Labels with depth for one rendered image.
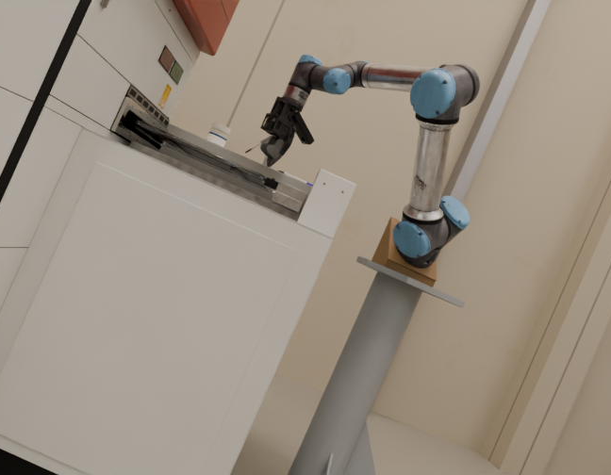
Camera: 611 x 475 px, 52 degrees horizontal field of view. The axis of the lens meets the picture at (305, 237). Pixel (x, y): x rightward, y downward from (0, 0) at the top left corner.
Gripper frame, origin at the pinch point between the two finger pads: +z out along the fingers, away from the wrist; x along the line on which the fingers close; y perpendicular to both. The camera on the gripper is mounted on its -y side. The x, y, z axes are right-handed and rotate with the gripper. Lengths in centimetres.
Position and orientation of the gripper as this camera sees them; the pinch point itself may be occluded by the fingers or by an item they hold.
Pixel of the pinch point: (272, 164)
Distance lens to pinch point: 197.4
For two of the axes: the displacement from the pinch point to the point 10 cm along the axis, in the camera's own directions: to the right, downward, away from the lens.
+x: 5.9, 2.5, -7.6
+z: -4.0, 9.1, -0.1
